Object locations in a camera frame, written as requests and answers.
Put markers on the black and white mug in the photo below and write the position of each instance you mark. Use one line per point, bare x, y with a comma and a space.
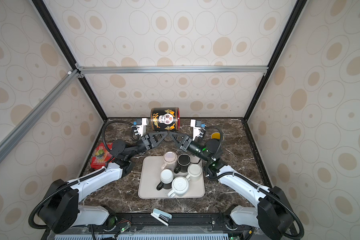
166, 179

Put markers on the beige plastic tray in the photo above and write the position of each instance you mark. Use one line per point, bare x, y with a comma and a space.
158, 181

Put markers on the small black mug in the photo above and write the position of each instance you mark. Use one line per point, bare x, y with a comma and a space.
183, 162

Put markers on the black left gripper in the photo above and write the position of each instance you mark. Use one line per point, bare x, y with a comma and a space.
149, 141

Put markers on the cream white mug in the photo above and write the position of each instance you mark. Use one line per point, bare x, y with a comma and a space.
194, 172

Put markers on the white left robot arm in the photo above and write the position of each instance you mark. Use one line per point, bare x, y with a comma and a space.
60, 208

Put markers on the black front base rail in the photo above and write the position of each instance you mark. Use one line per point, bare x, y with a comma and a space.
195, 226

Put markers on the black skull mug red inside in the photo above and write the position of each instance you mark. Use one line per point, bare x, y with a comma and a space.
165, 119

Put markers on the red snack bag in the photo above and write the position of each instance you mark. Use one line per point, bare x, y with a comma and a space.
100, 156

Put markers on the blue butterfly mug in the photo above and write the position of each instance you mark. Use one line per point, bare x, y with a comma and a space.
216, 136

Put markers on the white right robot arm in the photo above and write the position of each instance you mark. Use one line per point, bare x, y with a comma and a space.
273, 213

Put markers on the light blue white stapler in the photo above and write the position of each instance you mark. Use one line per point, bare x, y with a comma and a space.
162, 216

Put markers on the white ribbed mug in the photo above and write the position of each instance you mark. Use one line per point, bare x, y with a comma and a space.
180, 186

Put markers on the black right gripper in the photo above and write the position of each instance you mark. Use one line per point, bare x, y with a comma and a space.
184, 146

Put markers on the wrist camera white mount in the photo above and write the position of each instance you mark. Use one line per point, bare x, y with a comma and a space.
140, 126
198, 129

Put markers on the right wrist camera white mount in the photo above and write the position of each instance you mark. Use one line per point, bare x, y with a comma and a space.
198, 129

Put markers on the pink ceramic mug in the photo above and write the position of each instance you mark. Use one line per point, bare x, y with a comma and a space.
170, 161

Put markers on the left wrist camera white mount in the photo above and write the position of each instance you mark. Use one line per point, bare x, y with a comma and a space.
140, 126

